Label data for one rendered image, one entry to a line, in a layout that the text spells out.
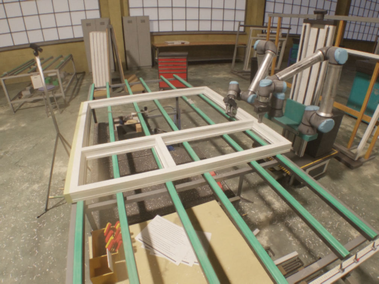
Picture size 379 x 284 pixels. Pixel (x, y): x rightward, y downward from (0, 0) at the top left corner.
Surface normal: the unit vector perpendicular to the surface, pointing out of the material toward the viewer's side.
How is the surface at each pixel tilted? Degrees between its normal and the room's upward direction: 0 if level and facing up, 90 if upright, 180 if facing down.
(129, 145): 90
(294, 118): 90
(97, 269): 0
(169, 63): 90
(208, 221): 0
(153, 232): 0
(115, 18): 90
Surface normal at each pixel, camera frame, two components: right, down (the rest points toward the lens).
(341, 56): 0.14, 0.38
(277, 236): 0.00, -0.86
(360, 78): -0.94, 0.18
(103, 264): 0.36, 0.47
